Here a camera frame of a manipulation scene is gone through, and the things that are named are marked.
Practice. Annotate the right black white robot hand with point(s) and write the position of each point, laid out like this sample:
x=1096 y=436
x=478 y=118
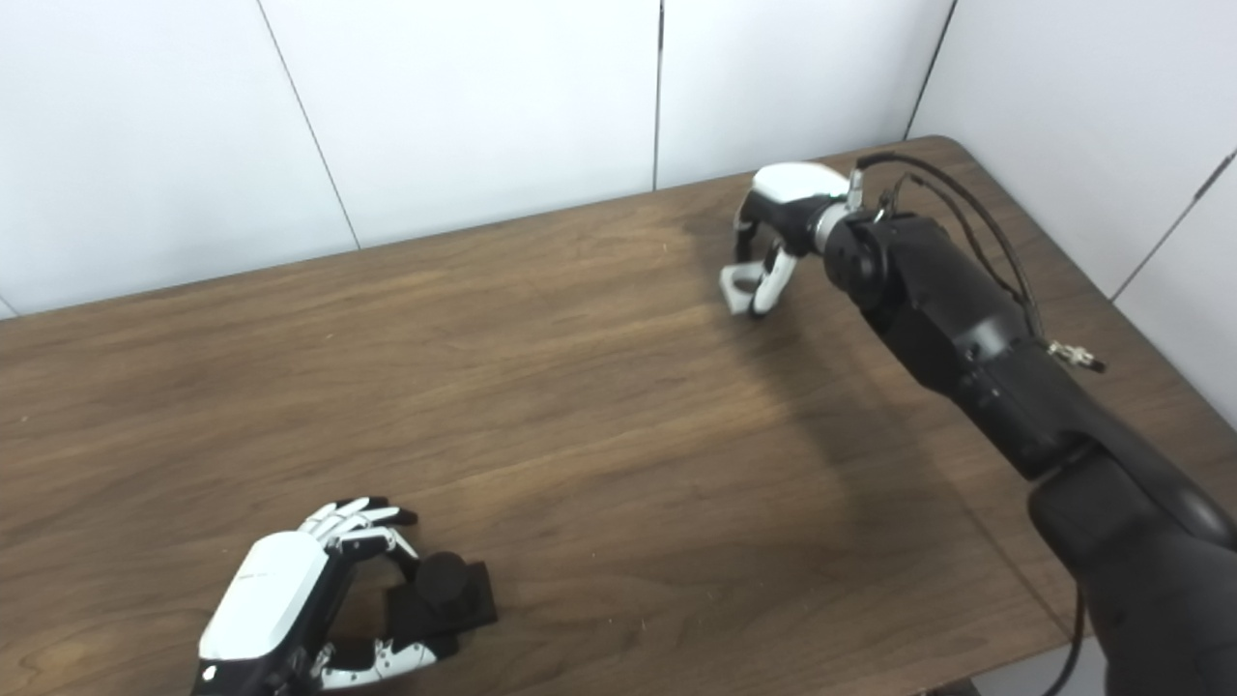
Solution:
x=792 y=188

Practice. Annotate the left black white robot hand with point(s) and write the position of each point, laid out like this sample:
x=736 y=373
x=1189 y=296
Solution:
x=275 y=585

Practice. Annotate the black peg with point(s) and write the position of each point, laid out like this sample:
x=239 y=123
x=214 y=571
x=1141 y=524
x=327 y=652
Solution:
x=443 y=580

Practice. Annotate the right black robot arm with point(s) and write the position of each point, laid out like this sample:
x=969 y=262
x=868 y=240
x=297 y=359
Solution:
x=966 y=319

